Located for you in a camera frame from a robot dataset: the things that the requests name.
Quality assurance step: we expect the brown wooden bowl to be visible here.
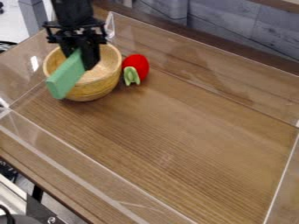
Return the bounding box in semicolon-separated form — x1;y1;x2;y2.
43;44;122;102

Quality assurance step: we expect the black cable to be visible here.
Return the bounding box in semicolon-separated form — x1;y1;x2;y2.
0;204;16;224

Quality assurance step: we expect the clear acrylic tray enclosure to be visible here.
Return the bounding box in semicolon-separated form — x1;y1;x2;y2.
0;15;299;224

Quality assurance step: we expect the black clamp bracket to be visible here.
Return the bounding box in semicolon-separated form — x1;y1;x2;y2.
25;195;68;224

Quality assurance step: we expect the green rectangular block stick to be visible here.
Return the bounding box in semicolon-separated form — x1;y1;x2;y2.
44;47;86;100

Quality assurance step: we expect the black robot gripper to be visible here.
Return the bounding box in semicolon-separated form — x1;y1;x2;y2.
43;19;108;70

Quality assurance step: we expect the grey table leg post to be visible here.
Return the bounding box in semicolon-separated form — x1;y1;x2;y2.
17;0;48;36

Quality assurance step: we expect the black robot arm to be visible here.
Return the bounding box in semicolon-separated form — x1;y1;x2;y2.
43;0;108;70

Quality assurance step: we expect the red plush strawberry toy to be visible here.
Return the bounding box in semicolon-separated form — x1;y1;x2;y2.
122;54;150;86

